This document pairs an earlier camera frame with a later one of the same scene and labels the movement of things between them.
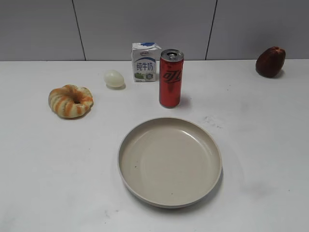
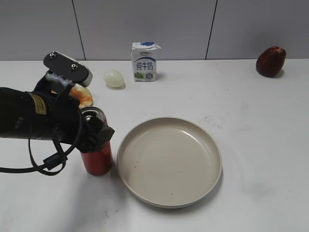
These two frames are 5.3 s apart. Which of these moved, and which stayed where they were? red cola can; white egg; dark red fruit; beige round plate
Moved: red cola can
Stayed: dark red fruit; beige round plate; white egg
